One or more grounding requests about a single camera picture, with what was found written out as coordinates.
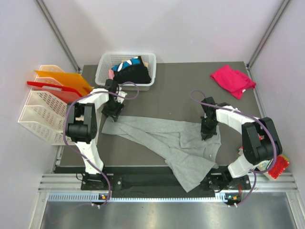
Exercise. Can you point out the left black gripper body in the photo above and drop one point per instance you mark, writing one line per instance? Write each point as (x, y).
(112, 107)

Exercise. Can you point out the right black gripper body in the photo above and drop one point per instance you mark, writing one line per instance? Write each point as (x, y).
(208, 127)

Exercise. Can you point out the grey t shirt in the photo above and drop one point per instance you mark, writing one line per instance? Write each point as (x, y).
(179, 143)

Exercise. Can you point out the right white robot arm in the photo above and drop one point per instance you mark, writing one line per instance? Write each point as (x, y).
(260, 141)

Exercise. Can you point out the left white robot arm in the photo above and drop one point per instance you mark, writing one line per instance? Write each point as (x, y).
(81, 126)

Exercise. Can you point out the black t shirt with print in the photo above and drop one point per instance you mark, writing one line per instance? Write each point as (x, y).
(132, 70)

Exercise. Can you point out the orange plastic folder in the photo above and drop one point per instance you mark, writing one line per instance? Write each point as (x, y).
(71, 80)

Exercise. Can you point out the red plastic folder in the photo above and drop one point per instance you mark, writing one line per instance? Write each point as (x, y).
(64, 93)

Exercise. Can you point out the pink folded t shirt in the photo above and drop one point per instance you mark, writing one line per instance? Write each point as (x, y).
(233, 81)

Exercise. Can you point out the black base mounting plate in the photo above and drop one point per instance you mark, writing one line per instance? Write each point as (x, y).
(162, 186)

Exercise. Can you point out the white plastic file organizer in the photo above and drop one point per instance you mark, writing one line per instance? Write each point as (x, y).
(43, 113)

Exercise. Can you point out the red patterned book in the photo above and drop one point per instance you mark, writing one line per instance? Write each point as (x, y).
(282, 163)

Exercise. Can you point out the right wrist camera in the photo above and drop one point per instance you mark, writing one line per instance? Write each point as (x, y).
(208, 109)

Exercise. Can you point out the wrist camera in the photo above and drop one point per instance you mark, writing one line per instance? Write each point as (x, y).
(208, 109)
(121, 95)

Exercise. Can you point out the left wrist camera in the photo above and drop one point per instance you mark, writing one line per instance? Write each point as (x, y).
(121, 95)

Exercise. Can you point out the grey slotted cable duct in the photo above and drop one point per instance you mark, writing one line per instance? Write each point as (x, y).
(100, 197)

